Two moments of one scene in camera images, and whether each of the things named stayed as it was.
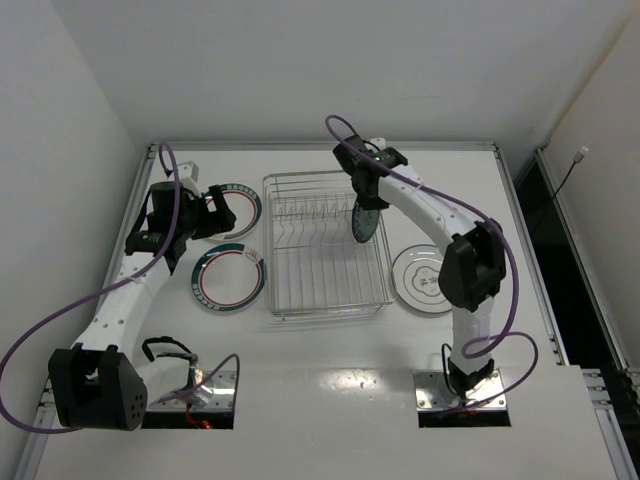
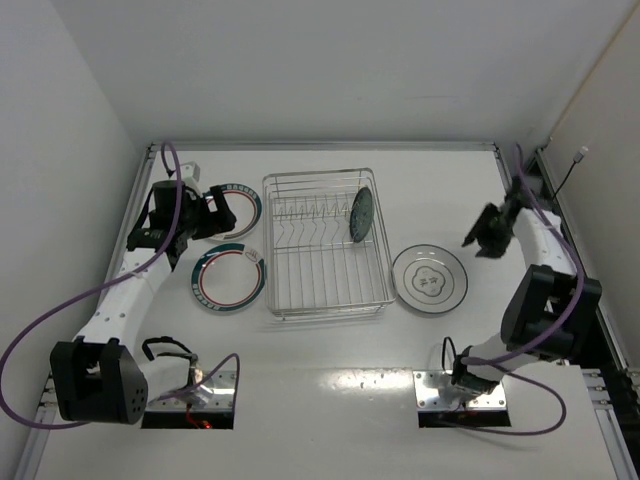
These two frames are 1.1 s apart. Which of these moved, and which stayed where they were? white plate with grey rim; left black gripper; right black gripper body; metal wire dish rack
Moved: right black gripper body
Stayed: white plate with grey rim; left black gripper; metal wire dish rack
